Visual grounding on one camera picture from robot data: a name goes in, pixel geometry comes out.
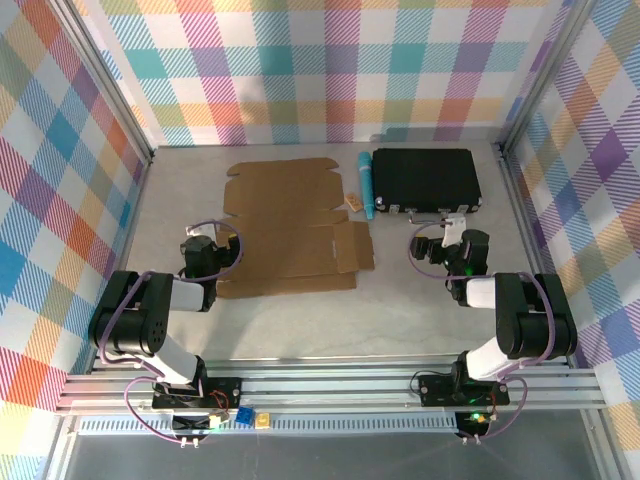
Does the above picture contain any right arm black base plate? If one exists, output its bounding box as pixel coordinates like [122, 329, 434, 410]
[418, 372, 510, 407]

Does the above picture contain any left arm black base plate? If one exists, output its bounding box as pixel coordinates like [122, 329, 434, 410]
[152, 377, 243, 411]

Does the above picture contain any right aluminium corner post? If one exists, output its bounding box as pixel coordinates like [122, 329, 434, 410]
[497, 0, 596, 156]

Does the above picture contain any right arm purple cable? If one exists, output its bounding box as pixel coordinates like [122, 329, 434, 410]
[409, 222, 557, 444]

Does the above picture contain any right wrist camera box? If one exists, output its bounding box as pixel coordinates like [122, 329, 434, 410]
[441, 212, 469, 250]

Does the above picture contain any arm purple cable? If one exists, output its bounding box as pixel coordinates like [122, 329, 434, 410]
[409, 222, 557, 444]
[97, 218, 246, 444]

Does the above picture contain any teal marker pen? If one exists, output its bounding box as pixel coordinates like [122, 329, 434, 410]
[356, 151, 376, 222]

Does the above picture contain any black hard case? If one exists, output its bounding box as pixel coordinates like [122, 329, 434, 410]
[372, 147, 484, 225]

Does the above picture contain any left controller board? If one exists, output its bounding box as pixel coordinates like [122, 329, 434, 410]
[172, 412, 231, 434]

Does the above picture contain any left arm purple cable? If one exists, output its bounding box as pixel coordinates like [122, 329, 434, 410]
[97, 218, 246, 444]

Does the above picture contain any right controller board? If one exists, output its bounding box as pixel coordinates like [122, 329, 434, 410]
[457, 409, 494, 436]

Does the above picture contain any aluminium corner post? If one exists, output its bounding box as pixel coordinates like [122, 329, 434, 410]
[497, 0, 596, 156]
[47, 0, 156, 164]

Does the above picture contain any controller board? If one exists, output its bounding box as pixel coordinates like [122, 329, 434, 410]
[172, 412, 231, 434]
[457, 409, 494, 436]

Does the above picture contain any brown cardboard paper box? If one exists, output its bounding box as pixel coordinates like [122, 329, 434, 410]
[215, 157, 376, 300]

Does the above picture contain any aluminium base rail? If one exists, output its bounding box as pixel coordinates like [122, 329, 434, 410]
[54, 357, 614, 414]

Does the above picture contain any white slotted cable duct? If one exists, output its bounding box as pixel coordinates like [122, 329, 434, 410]
[79, 417, 459, 435]

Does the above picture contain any left aluminium corner post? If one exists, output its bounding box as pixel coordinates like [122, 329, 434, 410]
[47, 0, 156, 164]

